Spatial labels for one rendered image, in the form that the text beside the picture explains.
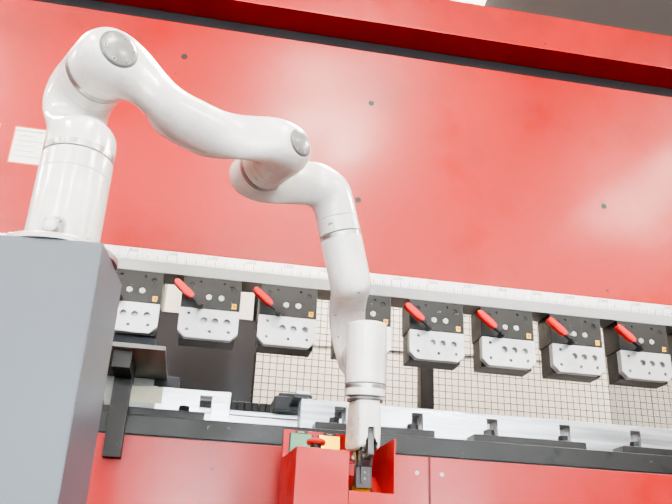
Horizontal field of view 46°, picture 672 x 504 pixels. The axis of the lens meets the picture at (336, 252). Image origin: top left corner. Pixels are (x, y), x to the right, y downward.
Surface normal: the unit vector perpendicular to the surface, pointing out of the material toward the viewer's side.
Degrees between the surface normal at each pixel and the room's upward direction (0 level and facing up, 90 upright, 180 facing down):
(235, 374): 90
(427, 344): 90
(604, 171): 90
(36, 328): 90
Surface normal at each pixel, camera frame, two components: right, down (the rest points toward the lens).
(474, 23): 0.18, -0.39
